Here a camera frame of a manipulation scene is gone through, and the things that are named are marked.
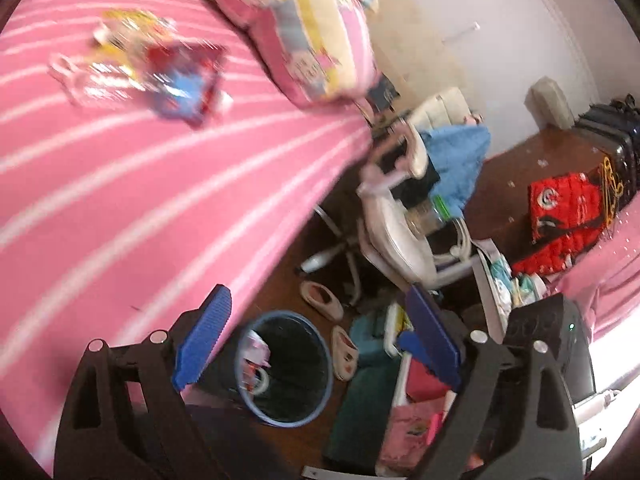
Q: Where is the yellow snack wrapper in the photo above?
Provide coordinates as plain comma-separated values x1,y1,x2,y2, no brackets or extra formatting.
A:
91,9,177,77

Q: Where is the red bag with print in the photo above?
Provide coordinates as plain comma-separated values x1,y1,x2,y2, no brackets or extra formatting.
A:
512,169,605,276

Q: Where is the blue cloth on chair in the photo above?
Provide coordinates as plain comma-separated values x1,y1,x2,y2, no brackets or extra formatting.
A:
419,124,490,218

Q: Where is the colourful cartoon folded quilt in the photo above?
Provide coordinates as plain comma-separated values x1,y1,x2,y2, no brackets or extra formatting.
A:
214,0,378,107

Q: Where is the pink striped bed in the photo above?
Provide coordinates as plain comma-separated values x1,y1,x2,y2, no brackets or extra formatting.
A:
1,0,369,468

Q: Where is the clear plastic water bottle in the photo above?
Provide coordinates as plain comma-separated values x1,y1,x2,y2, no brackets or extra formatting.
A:
48,52,237,122

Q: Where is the white office chair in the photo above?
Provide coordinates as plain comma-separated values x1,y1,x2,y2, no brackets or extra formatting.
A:
296,87,480,306

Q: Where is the black suitcase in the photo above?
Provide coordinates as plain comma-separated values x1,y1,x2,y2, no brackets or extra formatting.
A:
575,100,639,209

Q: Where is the red snack wrapper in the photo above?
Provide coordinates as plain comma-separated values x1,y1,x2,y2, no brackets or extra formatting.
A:
143,41,233,128

